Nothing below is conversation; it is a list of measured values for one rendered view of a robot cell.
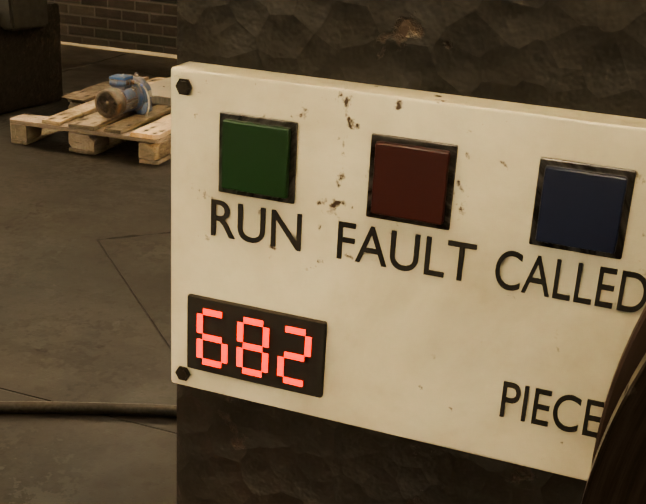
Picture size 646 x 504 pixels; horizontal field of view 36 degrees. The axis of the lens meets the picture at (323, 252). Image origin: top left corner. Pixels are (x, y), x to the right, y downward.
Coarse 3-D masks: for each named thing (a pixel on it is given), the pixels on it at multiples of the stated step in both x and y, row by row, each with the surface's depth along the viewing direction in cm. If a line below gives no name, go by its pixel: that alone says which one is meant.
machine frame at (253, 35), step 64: (192, 0) 51; (256, 0) 50; (320, 0) 49; (384, 0) 48; (448, 0) 47; (512, 0) 46; (576, 0) 45; (640, 0) 44; (256, 64) 51; (320, 64) 50; (384, 64) 49; (448, 64) 48; (512, 64) 47; (576, 64) 46; (640, 64) 45; (192, 448) 61; (256, 448) 59; (320, 448) 57; (384, 448) 56; (448, 448) 54
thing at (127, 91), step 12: (120, 84) 480; (132, 84) 485; (144, 84) 496; (96, 96) 476; (108, 96) 474; (120, 96) 476; (132, 96) 483; (144, 96) 493; (96, 108) 478; (108, 108) 476; (120, 108) 476; (132, 108) 491; (144, 108) 497
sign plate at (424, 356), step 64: (192, 64) 51; (192, 128) 51; (320, 128) 49; (384, 128) 48; (448, 128) 47; (512, 128) 46; (576, 128) 45; (640, 128) 44; (192, 192) 53; (320, 192) 50; (448, 192) 47; (512, 192) 47; (640, 192) 44; (192, 256) 54; (256, 256) 52; (320, 256) 51; (384, 256) 50; (448, 256) 49; (512, 256) 48; (576, 256) 46; (640, 256) 45; (192, 320) 55; (320, 320) 52; (384, 320) 51; (448, 320) 50; (512, 320) 49; (576, 320) 47; (192, 384) 57; (256, 384) 55; (320, 384) 53; (384, 384) 52; (448, 384) 51; (512, 384) 50; (576, 384) 48; (512, 448) 51; (576, 448) 50
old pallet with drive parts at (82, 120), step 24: (72, 96) 527; (24, 120) 483; (48, 120) 478; (72, 120) 488; (96, 120) 481; (120, 120) 484; (144, 120) 488; (168, 120) 489; (24, 144) 486; (72, 144) 478; (96, 144) 476; (144, 144) 465; (168, 144) 474
